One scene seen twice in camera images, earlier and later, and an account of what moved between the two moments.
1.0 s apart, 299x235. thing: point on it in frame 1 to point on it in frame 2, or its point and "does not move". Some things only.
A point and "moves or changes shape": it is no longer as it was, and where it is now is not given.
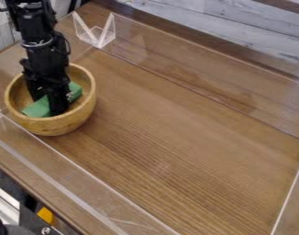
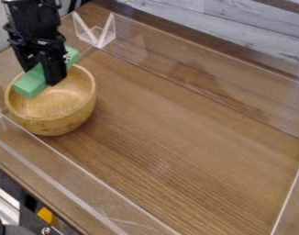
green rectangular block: [40, 108] moves or changes shape
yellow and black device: [40, 218] does not move
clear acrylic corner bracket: [96, 36] does not move
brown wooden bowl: [52, 125] does not move
